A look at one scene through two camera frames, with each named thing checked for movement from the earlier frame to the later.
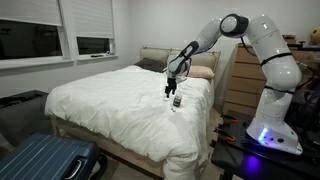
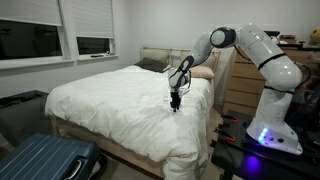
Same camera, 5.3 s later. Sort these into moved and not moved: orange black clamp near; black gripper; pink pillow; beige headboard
Moved: black gripper
Not moved: pink pillow; orange black clamp near; beige headboard
